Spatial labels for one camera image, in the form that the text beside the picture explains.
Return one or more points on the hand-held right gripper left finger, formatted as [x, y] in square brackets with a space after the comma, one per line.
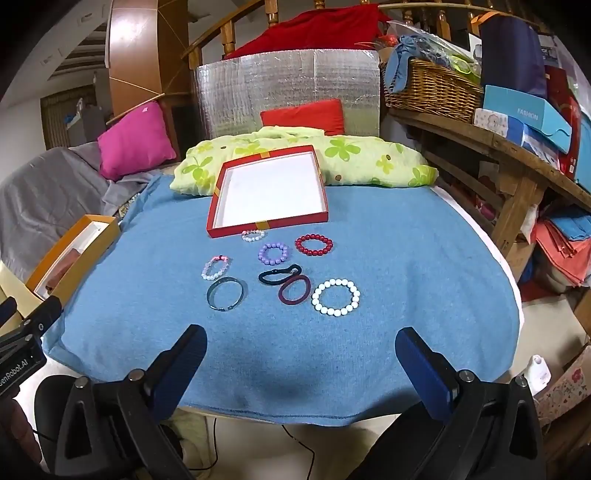
[182, 369]

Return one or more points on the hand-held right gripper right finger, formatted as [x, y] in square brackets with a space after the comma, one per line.
[425, 374]

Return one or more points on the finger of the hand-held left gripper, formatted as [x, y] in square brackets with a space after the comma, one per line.
[44, 311]
[7, 309]

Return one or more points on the dark metal bangle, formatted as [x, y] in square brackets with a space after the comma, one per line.
[210, 295]

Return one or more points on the red shallow box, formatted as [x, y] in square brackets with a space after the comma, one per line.
[268, 189]

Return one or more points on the person's left hand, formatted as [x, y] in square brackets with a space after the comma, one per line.
[16, 429]

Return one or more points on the orange cardboard box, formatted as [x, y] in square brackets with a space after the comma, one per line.
[92, 249]

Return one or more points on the blue blanket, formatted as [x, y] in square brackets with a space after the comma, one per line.
[392, 277]

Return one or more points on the grey cloth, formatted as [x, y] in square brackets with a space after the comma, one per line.
[46, 198]

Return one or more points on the white plastic bottle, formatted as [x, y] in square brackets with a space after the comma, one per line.
[539, 376]

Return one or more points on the floral cardboard box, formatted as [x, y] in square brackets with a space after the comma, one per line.
[568, 392]

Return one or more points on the stack of folded cloths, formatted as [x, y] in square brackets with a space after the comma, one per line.
[563, 249]

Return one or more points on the magenta pillow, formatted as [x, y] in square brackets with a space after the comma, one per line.
[134, 141]

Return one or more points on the green clover print pillow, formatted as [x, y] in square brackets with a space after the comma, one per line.
[369, 157]

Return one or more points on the wooden shelf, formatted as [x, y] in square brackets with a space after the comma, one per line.
[508, 152]

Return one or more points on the white floral box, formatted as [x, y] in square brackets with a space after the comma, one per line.
[490, 122]

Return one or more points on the brown wooden panel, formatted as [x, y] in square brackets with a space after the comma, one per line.
[134, 50]

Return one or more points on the wicker basket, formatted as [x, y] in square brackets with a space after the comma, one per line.
[429, 92]

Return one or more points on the light blue cardboard box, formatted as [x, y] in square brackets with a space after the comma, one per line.
[521, 108]

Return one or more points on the small red cushion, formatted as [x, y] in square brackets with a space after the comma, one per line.
[309, 115]

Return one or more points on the silver foil insulation panel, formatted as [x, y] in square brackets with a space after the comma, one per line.
[277, 78]

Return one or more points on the blue cloth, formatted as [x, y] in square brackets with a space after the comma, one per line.
[401, 60]

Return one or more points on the wooden stair railing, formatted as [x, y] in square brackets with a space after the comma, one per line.
[231, 41]

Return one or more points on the navy blue bag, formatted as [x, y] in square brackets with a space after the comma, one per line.
[512, 55]

